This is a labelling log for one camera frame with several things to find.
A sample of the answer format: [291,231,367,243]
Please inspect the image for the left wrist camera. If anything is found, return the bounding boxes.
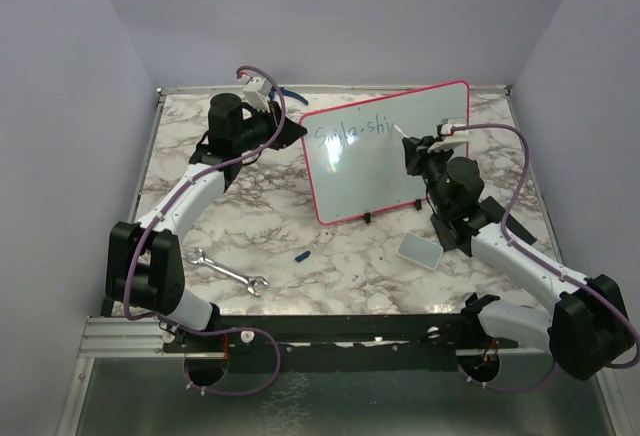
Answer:
[239,72,273,111]

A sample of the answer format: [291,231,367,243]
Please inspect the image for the black whiteboard stand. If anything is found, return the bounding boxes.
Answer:
[361,198,424,225]

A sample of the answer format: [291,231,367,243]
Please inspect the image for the silver combination wrench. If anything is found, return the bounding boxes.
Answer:
[186,248,270,297]

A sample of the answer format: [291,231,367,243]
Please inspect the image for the white whiteboard eraser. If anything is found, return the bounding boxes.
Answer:
[397,232,444,270]

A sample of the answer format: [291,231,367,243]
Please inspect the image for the blue marker cap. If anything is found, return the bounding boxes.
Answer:
[294,250,311,262]

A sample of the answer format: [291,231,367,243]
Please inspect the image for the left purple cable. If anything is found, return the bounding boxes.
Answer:
[122,65,286,398]

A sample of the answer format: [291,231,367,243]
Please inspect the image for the red-framed whiteboard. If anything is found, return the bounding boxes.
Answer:
[300,80,470,225]

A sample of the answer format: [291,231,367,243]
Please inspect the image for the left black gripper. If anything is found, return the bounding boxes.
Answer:
[233,99,305,153]

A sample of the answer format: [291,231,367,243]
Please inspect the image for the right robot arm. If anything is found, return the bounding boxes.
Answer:
[402,125,639,380]

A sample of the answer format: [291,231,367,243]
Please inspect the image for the aluminium table frame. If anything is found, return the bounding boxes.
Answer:
[54,84,626,436]

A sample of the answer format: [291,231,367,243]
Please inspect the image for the blue-handled pliers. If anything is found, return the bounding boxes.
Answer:
[269,87,309,106]

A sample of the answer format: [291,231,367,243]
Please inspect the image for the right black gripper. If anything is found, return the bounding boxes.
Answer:
[406,135,456,215]

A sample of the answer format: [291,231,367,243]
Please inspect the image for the blue whiteboard marker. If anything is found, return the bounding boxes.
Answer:
[393,124,409,138]

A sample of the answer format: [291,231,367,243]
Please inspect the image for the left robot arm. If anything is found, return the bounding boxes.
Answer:
[105,93,307,351]

